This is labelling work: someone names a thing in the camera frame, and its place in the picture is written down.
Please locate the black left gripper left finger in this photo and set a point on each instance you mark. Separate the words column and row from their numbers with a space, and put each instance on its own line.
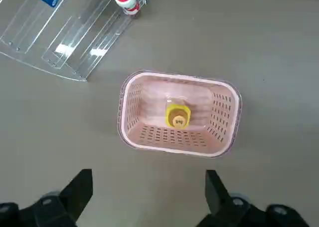
column 74, row 192

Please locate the pink plastic basket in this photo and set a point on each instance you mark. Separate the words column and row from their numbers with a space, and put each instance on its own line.
column 174, row 139

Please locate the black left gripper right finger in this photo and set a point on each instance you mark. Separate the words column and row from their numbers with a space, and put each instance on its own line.
column 216, row 194

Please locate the yellow drink bottle orange cap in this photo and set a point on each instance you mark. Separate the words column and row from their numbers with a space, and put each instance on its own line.
column 177, row 117

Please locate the clear acrylic stepped shelf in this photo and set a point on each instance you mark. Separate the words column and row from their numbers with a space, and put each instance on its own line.
column 74, row 37

